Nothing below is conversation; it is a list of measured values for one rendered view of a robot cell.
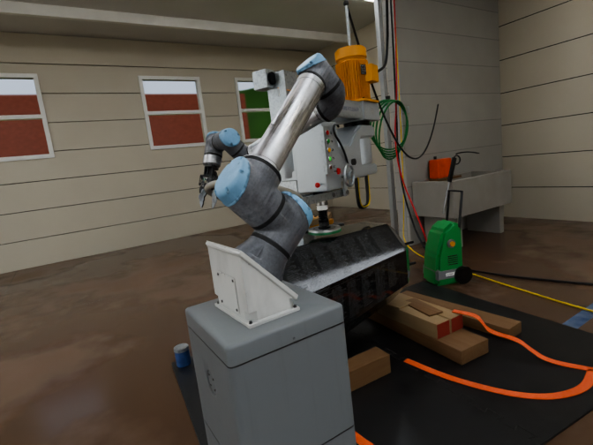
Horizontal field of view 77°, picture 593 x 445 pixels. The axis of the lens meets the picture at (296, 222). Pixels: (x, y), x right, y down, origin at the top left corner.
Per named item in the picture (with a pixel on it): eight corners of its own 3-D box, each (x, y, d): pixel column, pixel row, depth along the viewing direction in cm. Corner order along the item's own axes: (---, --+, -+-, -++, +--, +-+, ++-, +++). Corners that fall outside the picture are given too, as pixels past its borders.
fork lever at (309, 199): (326, 196, 267) (325, 189, 266) (350, 195, 256) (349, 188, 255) (266, 210, 210) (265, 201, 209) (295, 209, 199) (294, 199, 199)
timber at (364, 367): (350, 392, 208) (349, 372, 206) (338, 382, 219) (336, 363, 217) (391, 372, 222) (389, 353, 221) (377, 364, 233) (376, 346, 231)
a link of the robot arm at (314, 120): (359, 96, 157) (251, 162, 197) (341, 72, 151) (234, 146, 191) (356, 111, 150) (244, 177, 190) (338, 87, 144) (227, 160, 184)
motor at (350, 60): (346, 109, 305) (341, 56, 299) (382, 101, 288) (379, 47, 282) (330, 107, 282) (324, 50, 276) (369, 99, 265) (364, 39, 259)
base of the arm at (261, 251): (289, 290, 120) (305, 265, 123) (248, 259, 110) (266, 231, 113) (259, 279, 135) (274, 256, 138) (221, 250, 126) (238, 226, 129)
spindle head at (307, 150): (325, 191, 269) (319, 127, 262) (353, 189, 257) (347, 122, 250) (298, 198, 240) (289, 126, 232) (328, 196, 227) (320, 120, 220)
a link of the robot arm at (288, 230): (298, 260, 123) (325, 218, 128) (262, 230, 115) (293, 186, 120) (274, 254, 136) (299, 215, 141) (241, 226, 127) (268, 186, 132)
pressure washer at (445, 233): (451, 272, 386) (446, 188, 373) (473, 282, 352) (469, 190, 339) (419, 278, 380) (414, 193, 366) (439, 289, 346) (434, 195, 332)
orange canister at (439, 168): (424, 181, 516) (423, 157, 510) (447, 177, 541) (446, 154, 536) (439, 181, 497) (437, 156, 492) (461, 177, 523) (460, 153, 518)
